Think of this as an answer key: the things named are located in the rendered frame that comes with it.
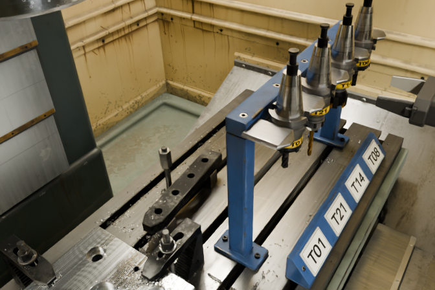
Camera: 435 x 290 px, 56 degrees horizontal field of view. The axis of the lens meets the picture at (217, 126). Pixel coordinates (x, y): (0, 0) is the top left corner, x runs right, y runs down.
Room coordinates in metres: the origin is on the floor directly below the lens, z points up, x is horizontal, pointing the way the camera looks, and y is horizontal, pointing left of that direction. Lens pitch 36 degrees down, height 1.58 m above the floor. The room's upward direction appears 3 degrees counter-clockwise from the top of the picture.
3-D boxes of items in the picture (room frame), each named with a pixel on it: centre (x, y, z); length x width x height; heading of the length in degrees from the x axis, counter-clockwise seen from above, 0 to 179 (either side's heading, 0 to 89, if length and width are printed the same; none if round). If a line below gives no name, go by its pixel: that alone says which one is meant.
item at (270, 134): (0.49, -0.08, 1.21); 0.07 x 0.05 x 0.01; 53
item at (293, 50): (0.53, -0.11, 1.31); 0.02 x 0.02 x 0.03
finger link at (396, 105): (0.60, -0.31, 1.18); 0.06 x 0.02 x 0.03; 53
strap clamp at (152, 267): (0.46, 0.09, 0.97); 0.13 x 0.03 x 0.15; 143
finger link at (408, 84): (0.67, -0.37, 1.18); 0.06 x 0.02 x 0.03; 53
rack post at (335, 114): (0.87, -0.30, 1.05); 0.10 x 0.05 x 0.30; 53
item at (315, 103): (0.58, -0.15, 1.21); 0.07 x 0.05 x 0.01; 53
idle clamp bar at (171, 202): (0.65, 0.08, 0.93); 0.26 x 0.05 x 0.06; 148
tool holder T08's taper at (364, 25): (0.80, -0.31, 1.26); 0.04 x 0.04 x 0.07
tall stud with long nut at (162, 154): (0.70, 0.12, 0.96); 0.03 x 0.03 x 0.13
